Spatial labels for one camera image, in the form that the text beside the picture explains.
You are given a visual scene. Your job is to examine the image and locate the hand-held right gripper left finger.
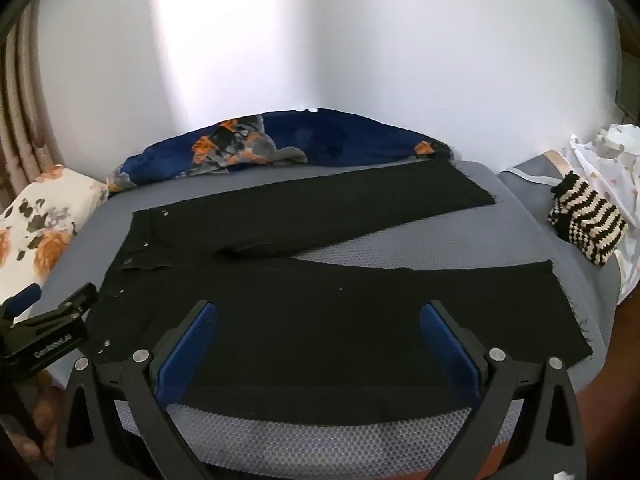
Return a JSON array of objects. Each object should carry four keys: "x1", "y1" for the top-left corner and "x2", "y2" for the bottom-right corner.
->
[{"x1": 52, "y1": 300, "x2": 221, "y2": 480}]

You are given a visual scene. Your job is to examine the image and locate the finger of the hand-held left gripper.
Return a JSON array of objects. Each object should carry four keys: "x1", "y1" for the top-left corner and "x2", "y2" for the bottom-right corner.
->
[
  {"x1": 0, "y1": 282, "x2": 45, "y2": 328},
  {"x1": 37, "y1": 282, "x2": 99, "y2": 323}
]

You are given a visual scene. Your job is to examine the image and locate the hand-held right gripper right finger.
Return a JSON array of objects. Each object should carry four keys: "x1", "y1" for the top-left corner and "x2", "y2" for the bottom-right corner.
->
[{"x1": 419, "y1": 300, "x2": 588, "y2": 480}]

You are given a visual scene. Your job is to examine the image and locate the black pants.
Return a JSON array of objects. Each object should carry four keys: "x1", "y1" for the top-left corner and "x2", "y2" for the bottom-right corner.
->
[{"x1": 82, "y1": 157, "x2": 596, "y2": 423}]

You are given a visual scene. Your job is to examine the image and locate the white floral pillow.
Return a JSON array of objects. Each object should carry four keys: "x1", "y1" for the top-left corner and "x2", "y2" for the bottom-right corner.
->
[{"x1": 0, "y1": 165, "x2": 108, "y2": 306}]

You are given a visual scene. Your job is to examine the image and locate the grey mesh mat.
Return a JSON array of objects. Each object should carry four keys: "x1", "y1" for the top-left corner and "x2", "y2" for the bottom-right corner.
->
[{"x1": 37, "y1": 160, "x2": 621, "y2": 480}]

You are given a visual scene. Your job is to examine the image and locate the black and cream striped crochet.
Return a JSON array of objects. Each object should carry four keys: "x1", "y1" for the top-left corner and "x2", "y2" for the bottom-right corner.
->
[{"x1": 547, "y1": 171, "x2": 628, "y2": 267}]

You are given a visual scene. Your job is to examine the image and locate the beige curtain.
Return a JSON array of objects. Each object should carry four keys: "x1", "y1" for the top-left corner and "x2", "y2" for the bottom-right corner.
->
[{"x1": 0, "y1": 5, "x2": 66, "y2": 221}]

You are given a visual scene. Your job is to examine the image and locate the grey pillow with white trim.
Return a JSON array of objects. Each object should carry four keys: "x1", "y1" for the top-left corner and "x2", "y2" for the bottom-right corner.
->
[{"x1": 497, "y1": 152, "x2": 571, "y2": 201}]

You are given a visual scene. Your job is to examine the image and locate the white clothes pile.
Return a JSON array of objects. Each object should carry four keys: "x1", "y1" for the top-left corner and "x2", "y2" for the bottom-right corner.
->
[{"x1": 565, "y1": 124, "x2": 640, "y2": 306}]

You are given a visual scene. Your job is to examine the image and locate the blue floral blanket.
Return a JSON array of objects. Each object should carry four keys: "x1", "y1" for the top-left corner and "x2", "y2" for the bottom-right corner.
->
[{"x1": 107, "y1": 108, "x2": 453, "y2": 193}]

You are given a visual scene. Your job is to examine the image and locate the brown wooden furniture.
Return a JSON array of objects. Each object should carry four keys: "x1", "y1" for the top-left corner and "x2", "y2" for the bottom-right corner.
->
[{"x1": 612, "y1": 10, "x2": 640, "y2": 121}]

